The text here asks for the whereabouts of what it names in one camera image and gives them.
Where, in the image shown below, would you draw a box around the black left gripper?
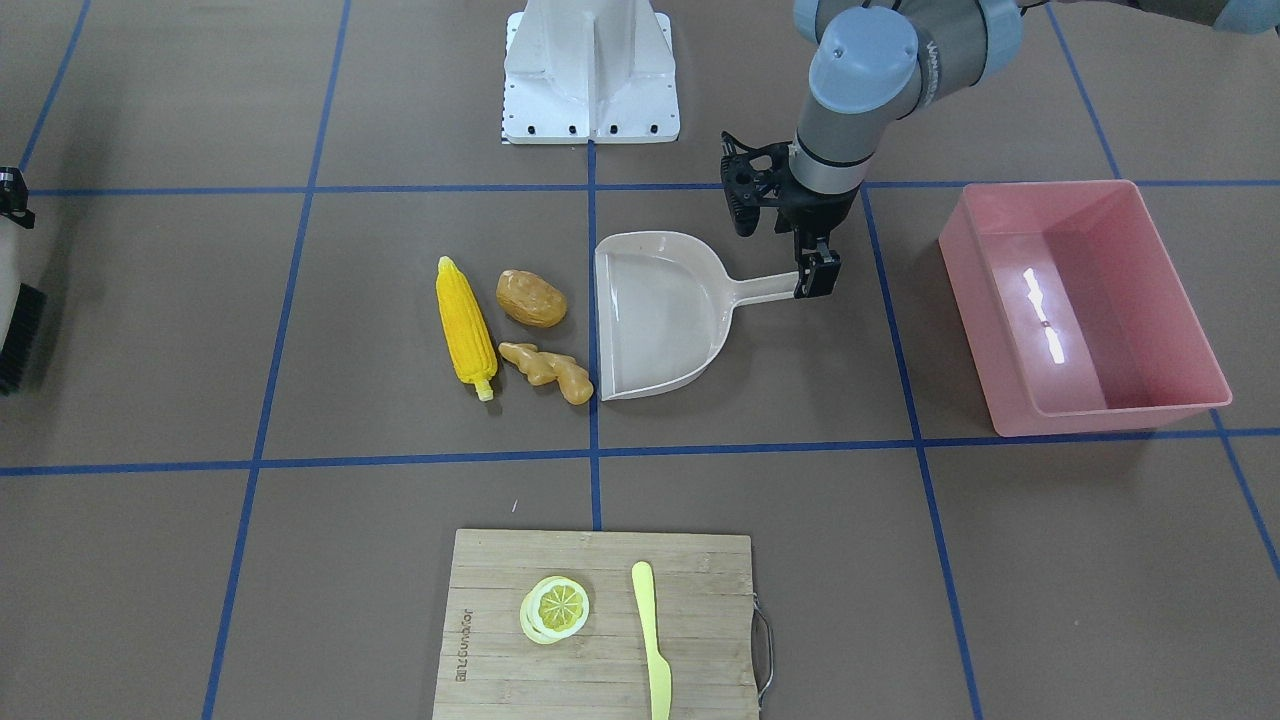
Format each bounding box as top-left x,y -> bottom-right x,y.
719,131 -> 859,299

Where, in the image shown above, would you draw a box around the yellow plastic knife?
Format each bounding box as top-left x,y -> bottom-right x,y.
631,561 -> 673,719

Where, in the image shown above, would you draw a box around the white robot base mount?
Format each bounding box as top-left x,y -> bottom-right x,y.
500,1 -> 681,145

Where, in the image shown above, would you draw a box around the brown toy potato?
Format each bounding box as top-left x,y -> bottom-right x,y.
495,269 -> 568,328

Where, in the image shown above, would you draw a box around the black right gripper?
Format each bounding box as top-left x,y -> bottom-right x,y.
0,168 -> 36,229

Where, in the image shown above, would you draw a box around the beige plastic dustpan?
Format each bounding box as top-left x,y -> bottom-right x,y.
595,231 -> 799,401

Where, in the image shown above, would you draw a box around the bamboo cutting board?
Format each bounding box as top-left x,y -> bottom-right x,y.
431,529 -> 762,719

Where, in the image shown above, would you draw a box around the yellow toy corn cob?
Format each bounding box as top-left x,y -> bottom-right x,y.
435,256 -> 498,402

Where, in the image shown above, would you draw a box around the beige hand brush black bristles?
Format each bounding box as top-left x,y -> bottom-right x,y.
1,210 -> 47,396

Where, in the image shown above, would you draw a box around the yellow toy lemon slices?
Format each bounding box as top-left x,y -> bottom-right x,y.
517,577 -> 591,644

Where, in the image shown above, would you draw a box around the pink plastic bin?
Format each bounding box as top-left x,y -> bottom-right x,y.
940,179 -> 1234,438

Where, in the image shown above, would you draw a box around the tan toy ginger root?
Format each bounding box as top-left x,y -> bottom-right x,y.
498,342 -> 595,406

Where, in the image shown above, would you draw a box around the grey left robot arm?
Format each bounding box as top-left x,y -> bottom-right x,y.
719,1 -> 1033,304

